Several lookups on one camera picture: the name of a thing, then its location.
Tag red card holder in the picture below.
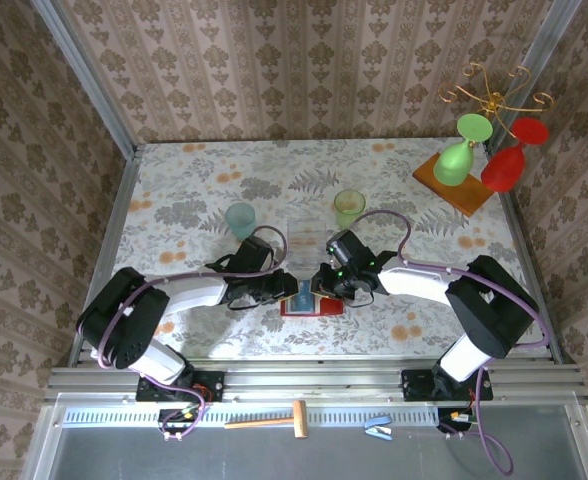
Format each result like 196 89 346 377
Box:
279 292 347 319

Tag blue credit card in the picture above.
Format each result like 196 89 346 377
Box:
296 279 321 314

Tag clear plastic box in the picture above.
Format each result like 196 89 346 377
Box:
285 216 333 274

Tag green plastic cup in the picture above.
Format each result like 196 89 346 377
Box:
333 188 367 231

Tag teal plastic cup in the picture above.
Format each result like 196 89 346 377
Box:
224 201 258 242

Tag wooden mallet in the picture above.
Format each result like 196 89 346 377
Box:
223 399 309 440

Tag wooden base board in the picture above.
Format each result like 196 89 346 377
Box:
412 152 498 218

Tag green plastic wine glass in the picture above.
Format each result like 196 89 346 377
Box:
432 113 494 188

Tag black power connector block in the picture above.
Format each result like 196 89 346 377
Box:
157 407 200 435
436 407 481 435

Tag blue stapler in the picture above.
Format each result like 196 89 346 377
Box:
363 413 394 442

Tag red plastic wine glass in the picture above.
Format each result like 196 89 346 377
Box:
480 116 551 194

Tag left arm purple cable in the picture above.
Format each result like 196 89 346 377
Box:
96 224 289 442

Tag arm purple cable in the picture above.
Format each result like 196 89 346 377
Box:
346 209 550 477
96 224 289 442

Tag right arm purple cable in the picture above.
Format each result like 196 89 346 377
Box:
346 209 550 477

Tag aluminium frame rail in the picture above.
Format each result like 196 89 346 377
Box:
43 366 588 401

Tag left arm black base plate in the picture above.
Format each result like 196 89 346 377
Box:
136 370 225 404

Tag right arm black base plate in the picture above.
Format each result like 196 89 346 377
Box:
401 368 494 403

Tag aluminium side rail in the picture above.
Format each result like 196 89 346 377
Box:
491 144 578 365
67 143 143 369

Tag slotted metal cable tray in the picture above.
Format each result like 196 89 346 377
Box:
61 405 475 430

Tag gold wire glass rack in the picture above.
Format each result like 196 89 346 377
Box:
436 61 556 121

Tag aluminium corner post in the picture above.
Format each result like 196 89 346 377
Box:
488 0 583 151
29 0 140 157

